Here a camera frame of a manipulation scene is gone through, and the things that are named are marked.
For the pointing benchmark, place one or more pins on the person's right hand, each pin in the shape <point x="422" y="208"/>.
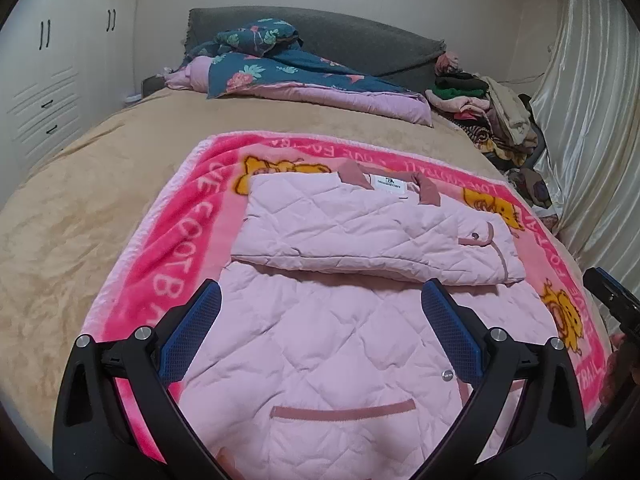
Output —
<point x="621" y="364"/>

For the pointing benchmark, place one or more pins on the dark grey headboard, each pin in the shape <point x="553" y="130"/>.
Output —
<point x="374" y="48"/>

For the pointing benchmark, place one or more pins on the blue floral pink quilt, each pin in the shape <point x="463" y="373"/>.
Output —
<point x="266" y="59"/>

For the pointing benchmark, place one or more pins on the cream satin curtain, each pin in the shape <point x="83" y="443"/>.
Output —
<point x="588" y="107"/>

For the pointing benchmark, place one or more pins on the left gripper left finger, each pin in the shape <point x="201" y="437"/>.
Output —
<point x="116" y="418"/>

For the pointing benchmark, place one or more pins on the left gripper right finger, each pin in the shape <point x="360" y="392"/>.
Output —
<point x="547" y="436"/>

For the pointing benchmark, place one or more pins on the white wardrobe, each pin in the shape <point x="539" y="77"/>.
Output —
<point x="65" y="66"/>

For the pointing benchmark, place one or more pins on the dark bedside table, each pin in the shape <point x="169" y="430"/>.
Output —
<point x="152" y="84"/>

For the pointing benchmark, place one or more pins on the pink quilted jacket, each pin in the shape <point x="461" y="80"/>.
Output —
<point x="321" y="363"/>

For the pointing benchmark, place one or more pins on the pile of folded clothes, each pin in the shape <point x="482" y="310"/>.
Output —
<point x="500" y="123"/>

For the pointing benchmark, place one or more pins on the tan bed cover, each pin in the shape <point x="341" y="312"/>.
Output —
<point x="64" y="228"/>

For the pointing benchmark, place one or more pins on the pink cartoon bear blanket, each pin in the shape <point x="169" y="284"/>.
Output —
<point x="187" y="237"/>

